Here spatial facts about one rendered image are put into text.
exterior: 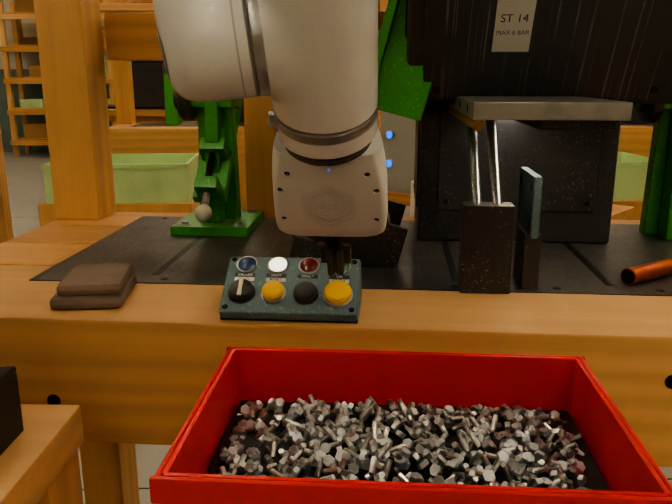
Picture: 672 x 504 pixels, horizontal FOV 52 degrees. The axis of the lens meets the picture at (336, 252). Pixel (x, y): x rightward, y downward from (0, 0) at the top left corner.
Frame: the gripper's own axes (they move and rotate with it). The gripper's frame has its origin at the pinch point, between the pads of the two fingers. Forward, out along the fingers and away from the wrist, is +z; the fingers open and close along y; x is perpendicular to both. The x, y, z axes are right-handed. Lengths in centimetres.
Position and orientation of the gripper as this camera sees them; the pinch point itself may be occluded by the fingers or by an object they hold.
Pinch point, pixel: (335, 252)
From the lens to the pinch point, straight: 68.8
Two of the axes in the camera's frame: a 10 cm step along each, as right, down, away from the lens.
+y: 10.0, 0.2, -0.8
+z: 0.5, 6.5, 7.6
